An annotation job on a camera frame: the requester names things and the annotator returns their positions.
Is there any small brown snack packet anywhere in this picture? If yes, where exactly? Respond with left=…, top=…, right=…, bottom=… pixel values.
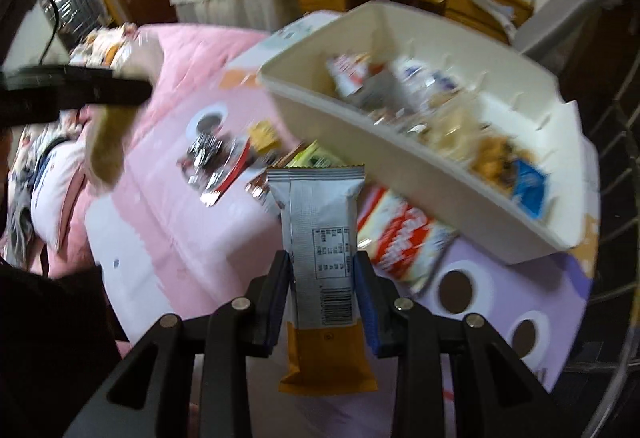
left=244, top=172, right=274, bottom=205

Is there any dark shiny snack packet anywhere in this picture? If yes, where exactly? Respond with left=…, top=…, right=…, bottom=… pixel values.
left=176, top=132, right=240, bottom=189

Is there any white plastic storage bin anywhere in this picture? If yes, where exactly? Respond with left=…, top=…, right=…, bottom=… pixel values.
left=256, top=0, right=587, bottom=266

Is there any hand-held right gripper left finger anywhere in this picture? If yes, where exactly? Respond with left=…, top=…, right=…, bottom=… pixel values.
left=62, top=251, right=293, bottom=438

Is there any person's dark clothing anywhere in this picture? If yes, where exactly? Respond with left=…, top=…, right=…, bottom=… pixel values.
left=0, top=262, right=124, bottom=438

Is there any red and white snack packet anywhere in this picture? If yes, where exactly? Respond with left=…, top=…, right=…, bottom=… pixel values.
left=326, top=52, right=387, bottom=100
left=356, top=187, right=459, bottom=297

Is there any blue snack packet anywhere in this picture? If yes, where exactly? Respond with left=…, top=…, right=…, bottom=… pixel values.
left=509, top=157, right=549, bottom=220

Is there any printed cartoon table cover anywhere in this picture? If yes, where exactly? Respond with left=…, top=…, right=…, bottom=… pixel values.
left=84, top=10, right=602, bottom=395

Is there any red strip snack packet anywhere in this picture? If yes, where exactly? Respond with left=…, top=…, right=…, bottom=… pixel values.
left=199, top=142, right=252, bottom=208

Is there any small yellow snack packet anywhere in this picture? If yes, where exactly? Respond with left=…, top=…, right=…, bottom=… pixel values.
left=246, top=119, right=282, bottom=155

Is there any beige rice cake packet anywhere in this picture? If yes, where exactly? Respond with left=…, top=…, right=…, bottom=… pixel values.
left=82, top=37, right=167, bottom=185

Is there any green snack packet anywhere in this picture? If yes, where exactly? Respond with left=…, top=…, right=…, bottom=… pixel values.
left=284, top=139, right=347, bottom=170

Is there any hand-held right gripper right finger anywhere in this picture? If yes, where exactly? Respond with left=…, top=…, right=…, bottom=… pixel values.
left=351, top=251, right=556, bottom=438

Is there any grey and orange snack packet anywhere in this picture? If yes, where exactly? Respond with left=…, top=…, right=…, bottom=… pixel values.
left=266, top=165, right=379, bottom=397

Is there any metal wire rack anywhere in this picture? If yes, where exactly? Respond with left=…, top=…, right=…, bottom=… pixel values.
left=575, top=63, right=640, bottom=438

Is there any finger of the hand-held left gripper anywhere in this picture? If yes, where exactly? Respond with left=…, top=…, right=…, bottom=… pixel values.
left=65, top=67, right=154, bottom=108

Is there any pink blanket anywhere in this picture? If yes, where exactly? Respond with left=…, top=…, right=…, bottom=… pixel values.
left=9, top=22, right=273, bottom=271

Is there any grey chair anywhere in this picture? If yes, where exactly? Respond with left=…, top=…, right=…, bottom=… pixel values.
left=514, top=0, right=619, bottom=65

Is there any black cable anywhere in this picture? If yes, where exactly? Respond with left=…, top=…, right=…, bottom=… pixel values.
left=41, top=0, right=65, bottom=66

